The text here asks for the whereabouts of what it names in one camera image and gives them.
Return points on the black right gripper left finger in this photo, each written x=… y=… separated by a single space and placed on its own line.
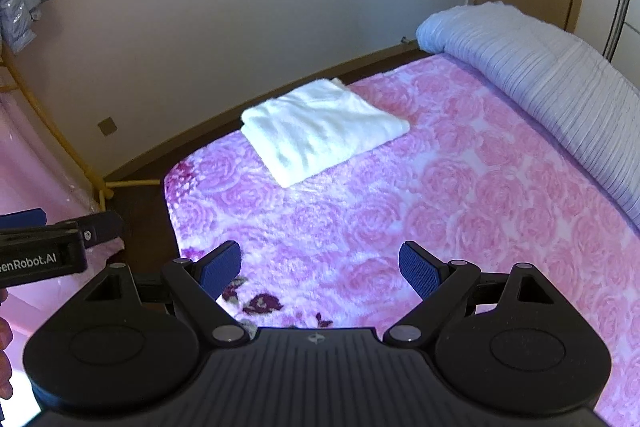
x=174 y=308

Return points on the pink rose pattern blanket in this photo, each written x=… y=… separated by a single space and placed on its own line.
x=474 y=178

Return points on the grey ribbed quilt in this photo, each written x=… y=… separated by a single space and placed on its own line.
x=558 y=79

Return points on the brown wooden bed frame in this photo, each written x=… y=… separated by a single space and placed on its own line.
x=144 y=208

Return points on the cream knit sweater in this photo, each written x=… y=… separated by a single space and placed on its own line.
x=314 y=128

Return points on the person left hand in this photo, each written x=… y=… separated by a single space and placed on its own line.
x=6 y=338

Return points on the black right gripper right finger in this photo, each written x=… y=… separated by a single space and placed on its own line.
x=463 y=306

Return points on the yellow clothes rack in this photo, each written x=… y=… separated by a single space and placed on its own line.
x=104 y=189

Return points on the beige wall socket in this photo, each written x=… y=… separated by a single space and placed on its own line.
x=107 y=126

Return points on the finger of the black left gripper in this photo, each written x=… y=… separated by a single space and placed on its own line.
x=31 y=218
x=98 y=228

